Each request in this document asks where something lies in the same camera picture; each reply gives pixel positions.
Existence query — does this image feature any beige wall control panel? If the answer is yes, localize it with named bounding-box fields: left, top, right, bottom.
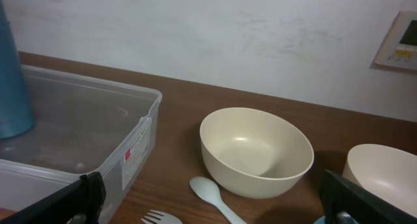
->
left=375, top=11, right=416, bottom=73

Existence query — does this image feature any cream bowl far right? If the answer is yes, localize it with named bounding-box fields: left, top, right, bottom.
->
left=343, top=144, right=417, bottom=217

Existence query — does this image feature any white plastic fork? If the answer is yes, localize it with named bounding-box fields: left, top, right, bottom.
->
left=141, top=210, right=182, bottom=224

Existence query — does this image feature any white plastic spoon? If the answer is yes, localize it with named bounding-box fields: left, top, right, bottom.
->
left=189, top=176, right=246, bottom=224

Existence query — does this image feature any blue bowl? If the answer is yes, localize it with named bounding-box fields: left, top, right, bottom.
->
left=313, top=216, right=326, bottom=224

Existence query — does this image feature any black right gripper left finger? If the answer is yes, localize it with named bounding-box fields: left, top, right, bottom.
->
left=1, top=172, right=106, bottom=224

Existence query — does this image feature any clear plastic storage container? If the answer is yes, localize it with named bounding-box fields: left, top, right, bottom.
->
left=1, top=66, right=162, bottom=223

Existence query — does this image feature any blue cup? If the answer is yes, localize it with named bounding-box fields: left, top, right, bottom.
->
left=0, top=20, right=35, bottom=140

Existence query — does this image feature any cream bowl near container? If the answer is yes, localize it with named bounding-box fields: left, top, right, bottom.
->
left=199, top=107, right=315, bottom=199

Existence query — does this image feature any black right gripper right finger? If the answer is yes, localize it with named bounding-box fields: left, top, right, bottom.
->
left=319, top=169, right=416, bottom=224

